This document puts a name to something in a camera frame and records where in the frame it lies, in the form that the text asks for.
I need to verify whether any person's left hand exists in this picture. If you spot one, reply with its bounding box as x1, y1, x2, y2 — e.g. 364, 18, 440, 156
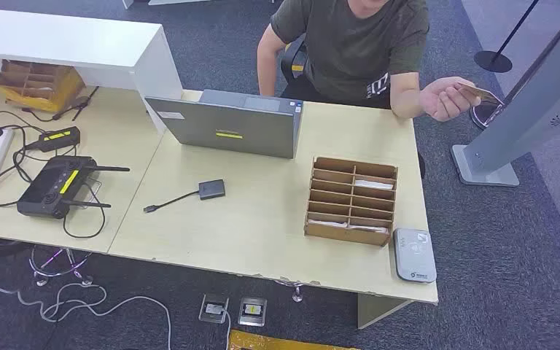
419, 76, 481, 123

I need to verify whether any ID card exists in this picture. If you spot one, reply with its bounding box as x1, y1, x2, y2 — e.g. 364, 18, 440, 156
456, 82, 503, 106

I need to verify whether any person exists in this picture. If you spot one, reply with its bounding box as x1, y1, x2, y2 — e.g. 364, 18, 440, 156
257, 0, 481, 123

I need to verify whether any white key card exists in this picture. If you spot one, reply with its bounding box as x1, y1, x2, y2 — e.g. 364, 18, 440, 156
354, 179, 395, 191
348, 224, 388, 235
308, 219, 349, 229

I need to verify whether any grey card reader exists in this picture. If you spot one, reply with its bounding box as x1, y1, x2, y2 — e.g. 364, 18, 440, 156
392, 227, 438, 284

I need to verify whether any wooden card organizer box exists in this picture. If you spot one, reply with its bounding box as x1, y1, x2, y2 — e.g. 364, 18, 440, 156
303, 155, 400, 247

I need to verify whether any grey kiosk stand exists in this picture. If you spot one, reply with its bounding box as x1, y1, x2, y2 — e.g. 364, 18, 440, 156
451, 0, 560, 188

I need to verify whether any black office chair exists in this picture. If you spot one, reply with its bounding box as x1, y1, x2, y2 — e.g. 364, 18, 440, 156
279, 36, 310, 85

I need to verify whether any grey laptop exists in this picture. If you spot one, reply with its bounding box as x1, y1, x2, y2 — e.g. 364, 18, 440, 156
144, 89, 305, 160

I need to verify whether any beige desk leg panel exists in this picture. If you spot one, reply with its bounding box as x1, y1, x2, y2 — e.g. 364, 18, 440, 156
357, 293, 413, 330

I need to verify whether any floor socket with yellow label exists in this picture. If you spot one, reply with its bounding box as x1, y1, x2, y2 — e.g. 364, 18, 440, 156
238, 295, 268, 328

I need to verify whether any floor socket with white plug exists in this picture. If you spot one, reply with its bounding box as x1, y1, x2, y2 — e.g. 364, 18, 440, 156
198, 293, 230, 324

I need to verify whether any white furniture base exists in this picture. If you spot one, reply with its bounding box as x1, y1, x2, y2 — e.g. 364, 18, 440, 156
122, 0, 211, 9

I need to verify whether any yellow box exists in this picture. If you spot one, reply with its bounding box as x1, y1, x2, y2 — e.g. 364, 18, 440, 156
0, 66, 87, 114

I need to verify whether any white counter shelf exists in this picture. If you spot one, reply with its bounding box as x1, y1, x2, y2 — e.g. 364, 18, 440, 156
0, 7, 184, 136

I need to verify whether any black adapter with yellow label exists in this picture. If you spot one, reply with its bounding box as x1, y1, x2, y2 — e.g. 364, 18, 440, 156
23, 126, 82, 154

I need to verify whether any black remote controller with antennas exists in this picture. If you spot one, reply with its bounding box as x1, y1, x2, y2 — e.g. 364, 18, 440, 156
16, 155, 131, 219

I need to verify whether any small wooden compartment tray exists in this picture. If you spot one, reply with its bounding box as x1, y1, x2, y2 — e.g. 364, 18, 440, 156
0, 59, 73, 101

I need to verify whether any chrome stool base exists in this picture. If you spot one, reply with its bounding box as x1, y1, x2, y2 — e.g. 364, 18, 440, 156
28, 245, 95, 288

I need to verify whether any black stanchion post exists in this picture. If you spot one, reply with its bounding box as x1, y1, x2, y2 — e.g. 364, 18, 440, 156
473, 0, 541, 74

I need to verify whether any black dongle with cable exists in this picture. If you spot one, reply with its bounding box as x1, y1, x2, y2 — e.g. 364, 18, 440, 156
143, 179, 226, 214

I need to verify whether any thin white cable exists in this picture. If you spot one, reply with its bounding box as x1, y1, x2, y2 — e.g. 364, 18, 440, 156
221, 308, 233, 350

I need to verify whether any white floor cable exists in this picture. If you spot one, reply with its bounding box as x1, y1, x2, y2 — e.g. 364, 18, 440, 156
0, 251, 174, 350

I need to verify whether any black looped cable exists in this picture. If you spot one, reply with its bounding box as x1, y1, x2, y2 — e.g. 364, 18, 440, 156
0, 111, 107, 240

